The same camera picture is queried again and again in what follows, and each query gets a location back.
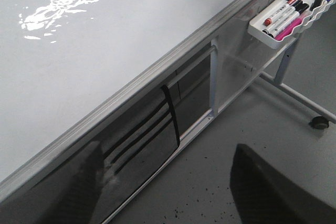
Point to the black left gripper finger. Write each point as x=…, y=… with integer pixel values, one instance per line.
x=264, y=195

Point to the black caster wheel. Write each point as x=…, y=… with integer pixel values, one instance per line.
x=319, y=123

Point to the dark grey panel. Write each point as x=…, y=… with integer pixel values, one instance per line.
x=193, y=95

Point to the grey fabric pocket organizer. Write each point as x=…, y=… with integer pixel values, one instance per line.
x=140, y=140

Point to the pink marker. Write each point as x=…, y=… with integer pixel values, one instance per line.
x=288, y=30

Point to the white plastic marker tray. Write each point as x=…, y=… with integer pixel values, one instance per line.
x=257, y=28

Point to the red capped marker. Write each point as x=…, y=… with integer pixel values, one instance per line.
x=277, y=14

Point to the white whiteboard with aluminium frame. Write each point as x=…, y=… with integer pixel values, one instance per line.
x=62, y=60

